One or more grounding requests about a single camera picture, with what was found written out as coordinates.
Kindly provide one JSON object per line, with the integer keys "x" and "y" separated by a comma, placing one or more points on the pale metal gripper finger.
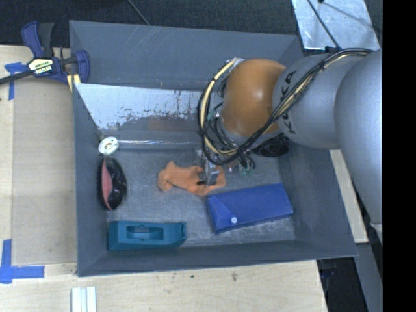
{"x": 214, "y": 178}
{"x": 204, "y": 173}

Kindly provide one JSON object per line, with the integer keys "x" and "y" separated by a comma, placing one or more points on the orange cloth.
{"x": 178, "y": 179}

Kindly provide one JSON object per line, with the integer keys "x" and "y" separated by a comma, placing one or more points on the blue flat case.
{"x": 253, "y": 206}

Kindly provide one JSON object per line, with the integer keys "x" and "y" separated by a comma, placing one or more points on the teal tape dispenser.
{"x": 146, "y": 236}

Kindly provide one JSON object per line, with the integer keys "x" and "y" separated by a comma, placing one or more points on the black and pink oval object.
{"x": 112, "y": 184}

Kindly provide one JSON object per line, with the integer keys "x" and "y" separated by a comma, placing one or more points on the white round plastic piece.
{"x": 109, "y": 145}

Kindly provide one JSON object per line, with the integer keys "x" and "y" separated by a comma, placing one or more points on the grey metal bin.
{"x": 156, "y": 57}

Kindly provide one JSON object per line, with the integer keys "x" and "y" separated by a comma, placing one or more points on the black cylinder on white bracket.
{"x": 272, "y": 148}

